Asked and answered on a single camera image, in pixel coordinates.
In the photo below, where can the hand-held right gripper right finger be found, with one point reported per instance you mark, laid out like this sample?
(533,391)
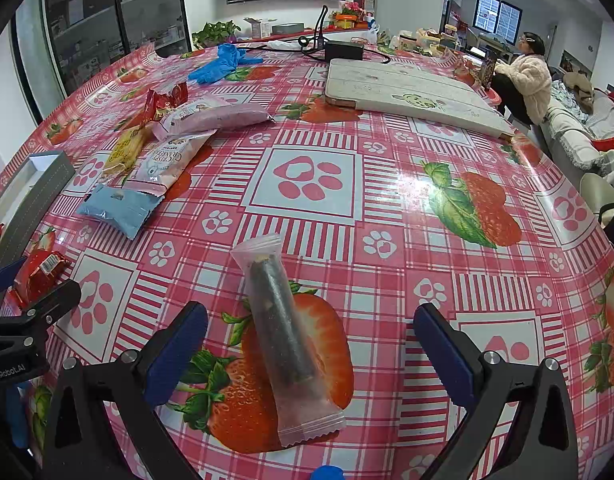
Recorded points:
(444,355)

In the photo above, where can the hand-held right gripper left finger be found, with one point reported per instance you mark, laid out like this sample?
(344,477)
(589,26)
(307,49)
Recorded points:
(177,355)

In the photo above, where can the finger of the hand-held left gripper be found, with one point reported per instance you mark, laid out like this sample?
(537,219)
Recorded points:
(9,274)
(52,300)

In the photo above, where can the grey box with window lid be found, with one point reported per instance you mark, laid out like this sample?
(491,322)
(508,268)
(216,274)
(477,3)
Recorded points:
(37,195)

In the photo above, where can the clear dark snack roll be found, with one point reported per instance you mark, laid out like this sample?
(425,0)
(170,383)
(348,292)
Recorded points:
(279,330)

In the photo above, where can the white pink cracker packet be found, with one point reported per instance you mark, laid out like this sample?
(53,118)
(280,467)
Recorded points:
(167,160)

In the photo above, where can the blue snack packet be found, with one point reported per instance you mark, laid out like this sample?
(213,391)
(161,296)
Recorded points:
(119,206)

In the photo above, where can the yellow snack packet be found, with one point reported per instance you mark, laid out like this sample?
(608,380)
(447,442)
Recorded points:
(124,147)

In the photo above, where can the strawberry printed tablecloth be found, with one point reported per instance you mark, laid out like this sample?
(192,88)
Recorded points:
(337,210)

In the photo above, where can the long pink snack packet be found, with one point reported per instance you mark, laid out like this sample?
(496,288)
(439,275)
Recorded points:
(214,115)

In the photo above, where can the grey sofa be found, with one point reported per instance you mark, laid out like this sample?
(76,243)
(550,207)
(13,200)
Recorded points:
(572,135)

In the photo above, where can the white folded board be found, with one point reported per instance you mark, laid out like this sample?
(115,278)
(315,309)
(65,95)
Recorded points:
(412,94)

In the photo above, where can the glass door cabinet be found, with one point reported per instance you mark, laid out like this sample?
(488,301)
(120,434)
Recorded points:
(117,20)

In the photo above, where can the blue rubber glove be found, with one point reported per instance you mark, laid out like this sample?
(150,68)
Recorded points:
(222,62)

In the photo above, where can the group of food containers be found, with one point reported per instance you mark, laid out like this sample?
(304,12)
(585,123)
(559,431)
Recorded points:
(427,42)

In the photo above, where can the green potted plant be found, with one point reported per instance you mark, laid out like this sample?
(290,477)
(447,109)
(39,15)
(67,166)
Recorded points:
(217,32)

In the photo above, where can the black power adapter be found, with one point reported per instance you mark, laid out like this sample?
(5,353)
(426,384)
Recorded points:
(343,51)

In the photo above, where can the white plastic bag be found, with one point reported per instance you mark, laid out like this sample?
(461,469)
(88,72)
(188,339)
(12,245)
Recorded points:
(373,35)

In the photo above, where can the small cardboard box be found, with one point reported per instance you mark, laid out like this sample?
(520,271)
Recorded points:
(259,27)

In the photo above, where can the dark framed window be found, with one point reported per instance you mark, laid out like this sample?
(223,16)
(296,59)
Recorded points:
(497,15)

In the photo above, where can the flat grey box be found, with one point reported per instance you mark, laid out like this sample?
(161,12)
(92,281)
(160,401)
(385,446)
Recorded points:
(287,29)

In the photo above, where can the orange flower container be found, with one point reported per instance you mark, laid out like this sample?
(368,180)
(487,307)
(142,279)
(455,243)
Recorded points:
(348,16)

